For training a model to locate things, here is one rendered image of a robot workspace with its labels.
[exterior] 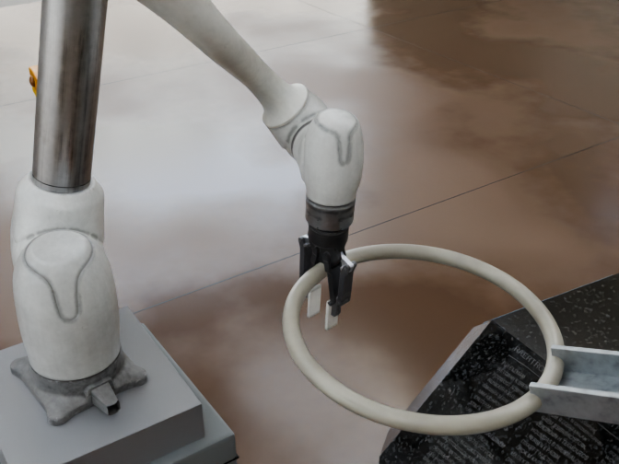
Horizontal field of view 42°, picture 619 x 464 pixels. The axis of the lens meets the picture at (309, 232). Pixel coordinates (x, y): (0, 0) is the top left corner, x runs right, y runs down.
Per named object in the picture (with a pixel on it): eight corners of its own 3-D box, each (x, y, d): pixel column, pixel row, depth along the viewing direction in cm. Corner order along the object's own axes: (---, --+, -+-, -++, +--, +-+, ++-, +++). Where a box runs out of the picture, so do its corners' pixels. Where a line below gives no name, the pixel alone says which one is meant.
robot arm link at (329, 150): (369, 204, 141) (343, 169, 151) (378, 124, 133) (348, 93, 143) (312, 213, 138) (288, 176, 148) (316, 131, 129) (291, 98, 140)
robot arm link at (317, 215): (331, 213, 138) (329, 241, 142) (367, 196, 144) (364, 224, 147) (295, 192, 144) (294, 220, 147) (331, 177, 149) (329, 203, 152)
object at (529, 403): (596, 315, 149) (601, 302, 147) (502, 493, 113) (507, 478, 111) (366, 226, 169) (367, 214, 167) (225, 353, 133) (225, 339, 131)
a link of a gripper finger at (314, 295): (310, 290, 156) (308, 288, 157) (309, 318, 160) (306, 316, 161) (321, 284, 158) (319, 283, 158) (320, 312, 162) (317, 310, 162)
